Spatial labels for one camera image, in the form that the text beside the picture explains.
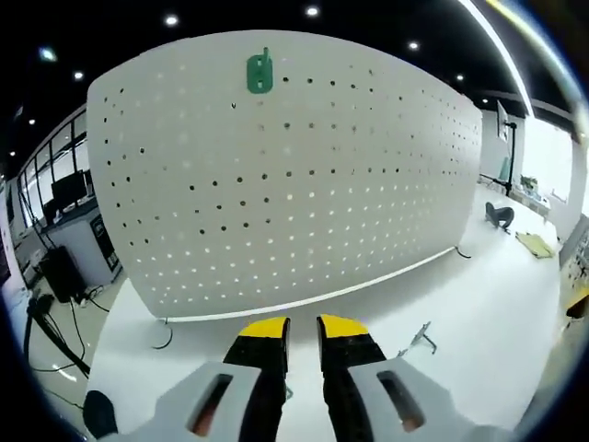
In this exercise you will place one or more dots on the black computer tower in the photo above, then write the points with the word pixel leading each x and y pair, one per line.
pixel 62 274

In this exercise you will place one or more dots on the black computer monitor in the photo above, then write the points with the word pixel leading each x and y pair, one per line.
pixel 69 191

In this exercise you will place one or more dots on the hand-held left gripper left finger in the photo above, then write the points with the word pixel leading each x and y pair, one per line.
pixel 257 368

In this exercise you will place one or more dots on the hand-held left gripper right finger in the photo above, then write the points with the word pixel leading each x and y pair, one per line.
pixel 345 368

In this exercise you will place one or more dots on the black curved object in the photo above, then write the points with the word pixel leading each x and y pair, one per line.
pixel 504 215

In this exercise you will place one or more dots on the yellow green cloth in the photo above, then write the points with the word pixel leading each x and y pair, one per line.
pixel 536 246

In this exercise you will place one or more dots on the black laptop tripod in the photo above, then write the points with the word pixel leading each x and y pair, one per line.
pixel 39 306

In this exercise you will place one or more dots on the white perforated mounting plate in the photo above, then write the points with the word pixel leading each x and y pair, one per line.
pixel 285 207

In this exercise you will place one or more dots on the black pole stand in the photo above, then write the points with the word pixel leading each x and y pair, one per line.
pixel 511 152

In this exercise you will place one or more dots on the black rounded puck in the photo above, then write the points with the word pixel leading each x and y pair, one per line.
pixel 101 414

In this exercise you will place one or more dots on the round ceiling spotlights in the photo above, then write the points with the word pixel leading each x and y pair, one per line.
pixel 171 19

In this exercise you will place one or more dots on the small green potted plant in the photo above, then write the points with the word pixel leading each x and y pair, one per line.
pixel 529 182

